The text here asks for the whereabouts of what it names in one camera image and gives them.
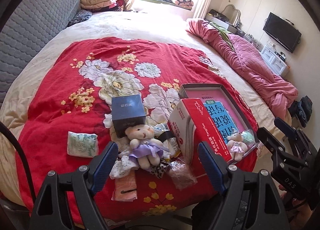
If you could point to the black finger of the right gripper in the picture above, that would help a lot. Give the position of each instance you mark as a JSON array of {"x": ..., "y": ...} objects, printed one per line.
[
  {"x": 287, "y": 126},
  {"x": 275, "y": 142}
]

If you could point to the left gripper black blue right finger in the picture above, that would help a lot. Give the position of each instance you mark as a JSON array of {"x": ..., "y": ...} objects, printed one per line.
[{"x": 265, "y": 209}]

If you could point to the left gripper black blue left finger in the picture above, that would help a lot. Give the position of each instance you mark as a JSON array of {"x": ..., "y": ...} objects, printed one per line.
[{"x": 51, "y": 209}]

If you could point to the green sponge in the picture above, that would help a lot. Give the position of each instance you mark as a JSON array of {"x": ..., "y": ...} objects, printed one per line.
[{"x": 248, "y": 137}]

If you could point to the teddy bear pink dress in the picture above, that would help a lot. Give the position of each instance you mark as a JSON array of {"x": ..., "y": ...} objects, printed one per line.
[{"x": 236, "y": 146}]

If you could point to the green white tissue pack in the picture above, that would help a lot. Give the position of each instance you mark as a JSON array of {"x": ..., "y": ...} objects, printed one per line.
[{"x": 82, "y": 145}]

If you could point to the white floral fabric cloth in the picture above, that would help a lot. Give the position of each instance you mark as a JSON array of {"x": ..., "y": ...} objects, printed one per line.
[{"x": 123, "y": 165}]

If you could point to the leopard print scrunchie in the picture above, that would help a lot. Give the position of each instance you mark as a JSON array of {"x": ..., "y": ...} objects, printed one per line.
[{"x": 159, "y": 170}]

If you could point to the teddy bear purple dress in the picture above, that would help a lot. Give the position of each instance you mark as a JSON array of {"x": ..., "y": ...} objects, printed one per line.
[{"x": 145, "y": 150}]

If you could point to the person's hand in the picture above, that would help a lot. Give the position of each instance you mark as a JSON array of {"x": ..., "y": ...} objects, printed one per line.
[{"x": 299, "y": 214}]

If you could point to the pink rumpled quilt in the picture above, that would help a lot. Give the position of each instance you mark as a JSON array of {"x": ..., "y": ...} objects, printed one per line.
[{"x": 248, "y": 63}]

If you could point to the open box pink interior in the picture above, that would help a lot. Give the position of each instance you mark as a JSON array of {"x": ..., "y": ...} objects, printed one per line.
[{"x": 222, "y": 108}]

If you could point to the brown hair bundle bag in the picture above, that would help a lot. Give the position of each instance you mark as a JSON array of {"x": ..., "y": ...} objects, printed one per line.
[{"x": 181, "y": 174}]

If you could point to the white drawer cabinet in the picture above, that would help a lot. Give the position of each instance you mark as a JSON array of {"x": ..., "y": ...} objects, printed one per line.
[{"x": 274, "y": 62}]

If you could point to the pink packet with hairpin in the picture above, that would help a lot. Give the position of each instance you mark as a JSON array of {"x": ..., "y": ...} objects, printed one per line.
[{"x": 125, "y": 188}]

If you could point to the red floral blanket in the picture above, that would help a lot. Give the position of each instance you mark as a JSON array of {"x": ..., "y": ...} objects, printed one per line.
[{"x": 75, "y": 96}]

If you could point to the dark blue square box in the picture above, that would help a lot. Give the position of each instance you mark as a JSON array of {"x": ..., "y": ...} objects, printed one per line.
[{"x": 127, "y": 111}]

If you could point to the cream bed sheet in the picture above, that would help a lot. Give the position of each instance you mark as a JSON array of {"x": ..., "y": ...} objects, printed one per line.
[{"x": 128, "y": 26}]

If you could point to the grey quilted headboard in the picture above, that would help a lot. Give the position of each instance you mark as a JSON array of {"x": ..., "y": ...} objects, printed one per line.
[{"x": 30, "y": 27}]

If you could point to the black wall television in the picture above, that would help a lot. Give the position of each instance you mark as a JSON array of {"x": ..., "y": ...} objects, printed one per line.
[{"x": 282, "y": 32}]

